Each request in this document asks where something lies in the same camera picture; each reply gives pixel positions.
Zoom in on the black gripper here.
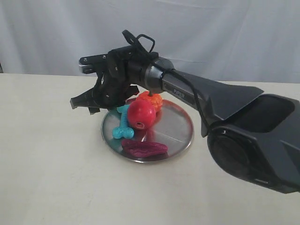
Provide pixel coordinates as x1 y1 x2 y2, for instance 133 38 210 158
70 46 150 115

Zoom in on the teal toy bone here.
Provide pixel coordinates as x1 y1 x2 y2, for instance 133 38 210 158
112 105 135 139

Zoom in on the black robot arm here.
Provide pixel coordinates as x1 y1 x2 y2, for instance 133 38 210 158
70 46 300 194

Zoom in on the red apple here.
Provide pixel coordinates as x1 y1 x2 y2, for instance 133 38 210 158
127 100 156 130

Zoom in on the purple sweet potato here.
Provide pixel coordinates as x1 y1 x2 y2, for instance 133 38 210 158
121 139 168 158

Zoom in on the small orange pumpkin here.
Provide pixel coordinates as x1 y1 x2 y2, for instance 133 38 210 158
136 91 163 112

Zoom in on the round stainless steel plate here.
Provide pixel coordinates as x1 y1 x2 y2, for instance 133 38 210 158
101 99 194 163

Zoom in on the white backdrop cloth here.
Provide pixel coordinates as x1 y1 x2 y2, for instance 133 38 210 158
0 0 300 83

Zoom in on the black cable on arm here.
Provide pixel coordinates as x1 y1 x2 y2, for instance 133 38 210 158
121 30 209 138

